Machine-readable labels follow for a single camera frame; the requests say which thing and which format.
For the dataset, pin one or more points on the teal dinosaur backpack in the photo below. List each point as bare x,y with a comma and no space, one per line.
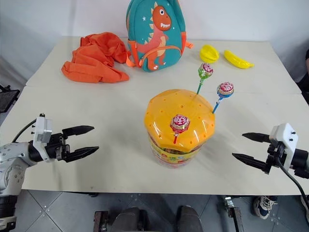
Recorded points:
157,36

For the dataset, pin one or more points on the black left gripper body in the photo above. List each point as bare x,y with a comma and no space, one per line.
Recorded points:
56,148

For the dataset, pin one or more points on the red wrapped lollipop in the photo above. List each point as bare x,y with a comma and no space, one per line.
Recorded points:
179,123

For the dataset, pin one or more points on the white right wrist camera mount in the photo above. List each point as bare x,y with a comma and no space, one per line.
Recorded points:
285,141

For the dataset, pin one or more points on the dark metal floor bracket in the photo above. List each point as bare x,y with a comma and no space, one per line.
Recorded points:
101,221

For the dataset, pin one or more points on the blue wrapped lollipop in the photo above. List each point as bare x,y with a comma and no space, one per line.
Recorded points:
224,89

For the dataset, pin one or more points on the white blue sneaker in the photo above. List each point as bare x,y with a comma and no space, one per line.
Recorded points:
263,206

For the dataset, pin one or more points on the lollipop jar with orange lid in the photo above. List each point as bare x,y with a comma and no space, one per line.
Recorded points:
177,128

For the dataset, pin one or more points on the yellow toy banana peel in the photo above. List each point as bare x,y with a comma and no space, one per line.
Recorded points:
208,53

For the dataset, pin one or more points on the orange cloth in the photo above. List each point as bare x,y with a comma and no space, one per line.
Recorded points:
96,60

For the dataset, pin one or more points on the person in dark clothes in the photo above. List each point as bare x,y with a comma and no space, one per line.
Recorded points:
306,72

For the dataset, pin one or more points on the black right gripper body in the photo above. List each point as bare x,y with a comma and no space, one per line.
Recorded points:
275,155

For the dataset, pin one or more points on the dark rounded robot foot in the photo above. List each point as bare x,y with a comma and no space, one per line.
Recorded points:
189,218
130,220

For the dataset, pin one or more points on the green wrapped lollipop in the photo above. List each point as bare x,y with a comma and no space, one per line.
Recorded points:
205,70

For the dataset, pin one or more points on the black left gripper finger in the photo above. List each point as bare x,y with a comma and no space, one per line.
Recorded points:
77,130
81,153

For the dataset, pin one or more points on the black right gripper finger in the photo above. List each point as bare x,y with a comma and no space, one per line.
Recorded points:
257,137
248,160

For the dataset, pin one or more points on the black stand frame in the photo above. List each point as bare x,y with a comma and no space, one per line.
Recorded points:
7,96

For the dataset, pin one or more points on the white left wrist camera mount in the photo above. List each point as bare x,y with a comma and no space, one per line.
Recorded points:
42,132

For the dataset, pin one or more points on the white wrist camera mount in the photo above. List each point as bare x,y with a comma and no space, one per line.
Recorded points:
285,141
42,132

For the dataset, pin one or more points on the yellow toy banana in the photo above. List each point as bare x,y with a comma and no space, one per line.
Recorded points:
237,60

